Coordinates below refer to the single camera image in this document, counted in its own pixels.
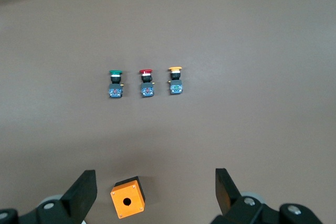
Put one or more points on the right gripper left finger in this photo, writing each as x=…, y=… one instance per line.
x=76, y=195

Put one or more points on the orange box with hole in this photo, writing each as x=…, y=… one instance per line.
x=128, y=199

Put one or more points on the yellow mushroom push button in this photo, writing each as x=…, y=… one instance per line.
x=176, y=83

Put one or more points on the green mushroom push button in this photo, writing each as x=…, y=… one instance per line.
x=115, y=87

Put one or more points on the red mushroom push button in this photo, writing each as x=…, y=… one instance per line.
x=146, y=86

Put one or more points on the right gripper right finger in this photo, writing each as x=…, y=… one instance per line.
x=231, y=203

